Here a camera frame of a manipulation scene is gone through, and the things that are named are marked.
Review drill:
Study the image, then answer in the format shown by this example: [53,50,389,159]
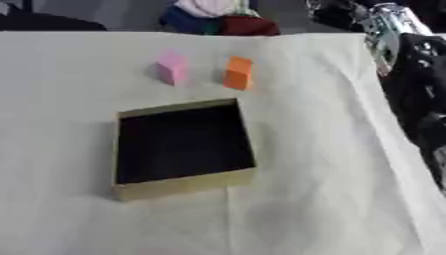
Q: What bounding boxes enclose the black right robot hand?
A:
[379,32,446,193]

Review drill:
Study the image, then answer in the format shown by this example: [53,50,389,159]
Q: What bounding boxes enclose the tan cardboard box black inside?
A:
[110,98,258,202]

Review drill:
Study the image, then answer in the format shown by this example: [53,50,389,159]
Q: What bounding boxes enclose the orange block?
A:
[221,55,257,92]

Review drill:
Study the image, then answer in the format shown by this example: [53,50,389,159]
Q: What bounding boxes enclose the pile of coloured cloths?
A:
[158,0,283,37]

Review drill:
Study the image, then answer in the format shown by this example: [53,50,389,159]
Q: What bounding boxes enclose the pink block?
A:
[153,50,190,87]

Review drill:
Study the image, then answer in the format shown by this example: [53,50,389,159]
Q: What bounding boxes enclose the black chair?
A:
[0,2,111,33]

